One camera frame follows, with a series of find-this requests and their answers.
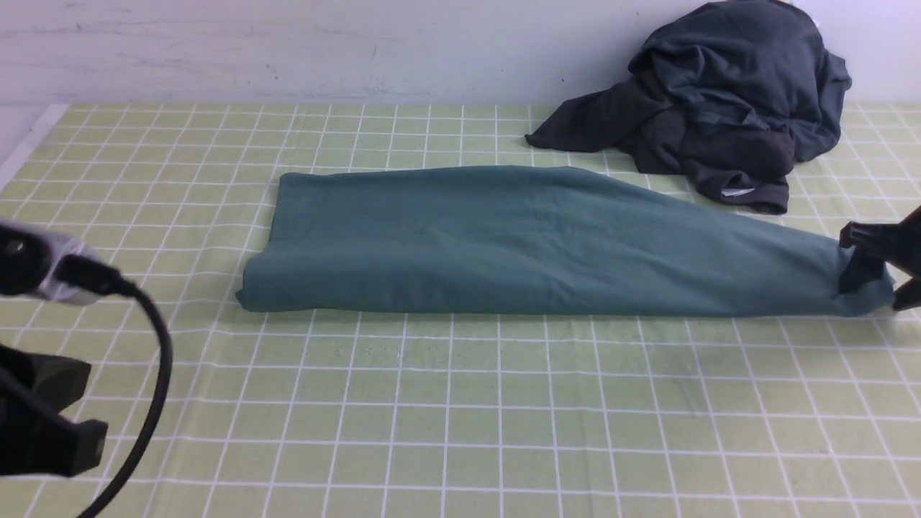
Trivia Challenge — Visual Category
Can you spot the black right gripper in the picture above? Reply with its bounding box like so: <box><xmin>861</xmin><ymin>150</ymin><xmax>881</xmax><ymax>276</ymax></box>
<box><xmin>838</xmin><ymin>206</ymin><xmax>921</xmax><ymax>312</ymax></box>

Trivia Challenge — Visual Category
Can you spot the black camera cable left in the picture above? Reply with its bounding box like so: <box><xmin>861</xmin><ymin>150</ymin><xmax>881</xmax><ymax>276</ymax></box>
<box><xmin>58</xmin><ymin>256</ymin><xmax>174</xmax><ymax>518</ymax></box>

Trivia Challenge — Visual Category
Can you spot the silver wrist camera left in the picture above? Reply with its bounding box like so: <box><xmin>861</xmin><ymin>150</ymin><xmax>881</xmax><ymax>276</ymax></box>
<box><xmin>1</xmin><ymin>219</ymin><xmax>134</xmax><ymax>307</ymax></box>

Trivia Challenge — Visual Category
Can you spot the dark grey crumpled garment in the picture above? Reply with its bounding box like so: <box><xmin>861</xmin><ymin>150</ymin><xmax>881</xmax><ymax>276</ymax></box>
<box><xmin>525</xmin><ymin>1</ymin><xmax>852</xmax><ymax>215</ymax></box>

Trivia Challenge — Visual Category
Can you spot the green checkered tablecloth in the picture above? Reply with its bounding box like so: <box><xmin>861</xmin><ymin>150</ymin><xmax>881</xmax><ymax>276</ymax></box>
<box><xmin>2</xmin><ymin>104</ymin><xmax>920</xmax><ymax>517</ymax></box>

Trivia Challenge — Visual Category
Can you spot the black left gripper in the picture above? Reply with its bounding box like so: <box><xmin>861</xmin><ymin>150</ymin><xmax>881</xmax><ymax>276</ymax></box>
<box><xmin>1</xmin><ymin>345</ymin><xmax>108</xmax><ymax>478</ymax></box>

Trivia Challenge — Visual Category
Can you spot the green long-sleeve top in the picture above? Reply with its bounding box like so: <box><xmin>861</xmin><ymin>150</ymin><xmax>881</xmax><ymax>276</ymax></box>
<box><xmin>236</xmin><ymin>166</ymin><xmax>894</xmax><ymax>318</ymax></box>

